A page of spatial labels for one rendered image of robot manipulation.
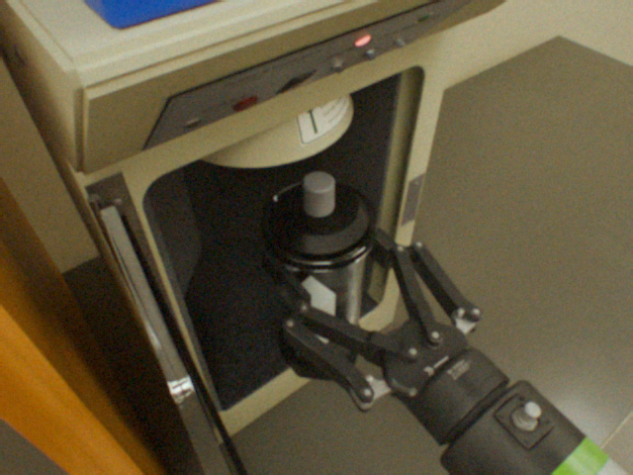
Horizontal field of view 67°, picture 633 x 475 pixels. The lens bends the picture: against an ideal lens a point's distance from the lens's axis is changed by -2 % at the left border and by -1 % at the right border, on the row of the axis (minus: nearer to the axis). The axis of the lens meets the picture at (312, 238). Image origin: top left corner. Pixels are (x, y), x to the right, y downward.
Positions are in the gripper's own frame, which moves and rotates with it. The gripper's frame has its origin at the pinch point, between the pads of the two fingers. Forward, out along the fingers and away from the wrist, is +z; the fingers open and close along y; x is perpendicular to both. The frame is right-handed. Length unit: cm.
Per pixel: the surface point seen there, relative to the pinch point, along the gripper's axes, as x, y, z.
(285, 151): -12.1, 2.4, 2.1
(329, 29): -28.4, 7.8, -9.9
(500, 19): 17, -90, 45
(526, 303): 26.2, -33.4, -10.0
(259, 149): -12.5, 4.2, 3.1
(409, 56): -17.6, -8.7, 0.5
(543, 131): 27, -74, 17
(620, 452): 120, -89, -42
